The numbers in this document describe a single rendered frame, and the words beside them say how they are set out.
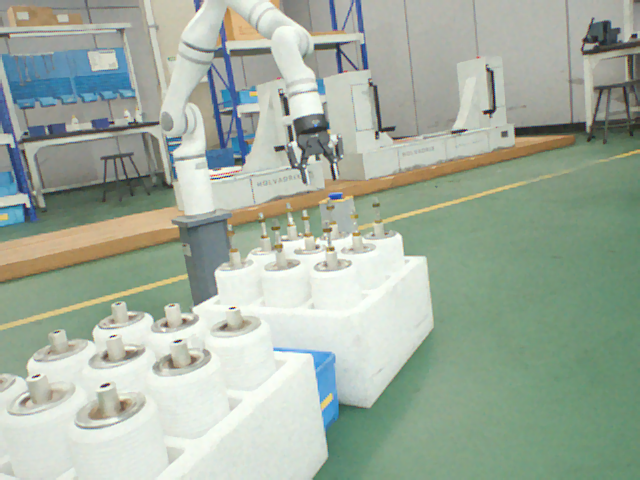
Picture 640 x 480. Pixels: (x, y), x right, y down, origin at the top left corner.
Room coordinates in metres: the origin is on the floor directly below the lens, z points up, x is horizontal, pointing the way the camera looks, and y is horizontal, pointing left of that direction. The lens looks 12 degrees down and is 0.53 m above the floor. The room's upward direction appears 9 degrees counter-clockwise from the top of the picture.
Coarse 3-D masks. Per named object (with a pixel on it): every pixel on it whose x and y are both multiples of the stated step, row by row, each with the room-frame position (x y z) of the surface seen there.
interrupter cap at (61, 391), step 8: (56, 384) 0.67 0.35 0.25; (64, 384) 0.66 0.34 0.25; (72, 384) 0.66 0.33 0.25; (24, 392) 0.66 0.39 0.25; (56, 392) 0.65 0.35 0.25; (64, 392) 0.64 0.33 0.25; (72, 392) 0.64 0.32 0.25; (16, 400) 0.64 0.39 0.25; (24, 400) 0.64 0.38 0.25; (48, 400) 0.63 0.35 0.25; (56, 400) 0.62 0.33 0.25; (64, 400) 0.62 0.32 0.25; (8, 408) 0.62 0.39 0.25; (16, 408) 0.62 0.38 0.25; (24, 408) 0.61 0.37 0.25; (32, 408) 0.61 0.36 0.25; (40, 408) 0.60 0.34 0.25; (48, 408) 0.61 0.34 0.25
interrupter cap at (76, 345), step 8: (72, 344) 0.81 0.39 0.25; (80, 344) 0.80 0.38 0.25; (88, 344) 0.81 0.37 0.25; (40, 352) 0.80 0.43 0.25; (48, 352) 0.80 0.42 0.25; (72, 352) 0.77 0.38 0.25; (80, 352) 0.78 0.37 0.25; (40, 360) 0.76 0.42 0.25; (48, 360) 0.76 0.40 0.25; (56, 360) 0.76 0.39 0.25
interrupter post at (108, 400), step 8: (104, 384) 0.58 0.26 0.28; (112, 384) 0.58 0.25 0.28; (96, 392) 0.57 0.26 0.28; (104, 392) 0.57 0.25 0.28; (112, 392) 0.57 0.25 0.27; (104, 400) 0.57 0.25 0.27; (112, 400) 0.57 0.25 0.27; (104, 408) 0.57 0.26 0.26; (112, 408) 0.57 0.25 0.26; (120, 408) 0.58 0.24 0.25
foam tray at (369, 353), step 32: (384, 288) 1.08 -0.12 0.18; (416, 288) 1.20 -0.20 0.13; (288, 320) 1.02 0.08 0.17; (320, 320) 0.98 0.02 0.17; (352, 320) 0.95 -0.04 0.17; (384, 320) 1.04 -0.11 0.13; (416, 320) 1.18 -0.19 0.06; (352, 352) 0.95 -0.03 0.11; (384, 352) 1.02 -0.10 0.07; (352, 384) 0.96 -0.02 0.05; (384, 384) 1.01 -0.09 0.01
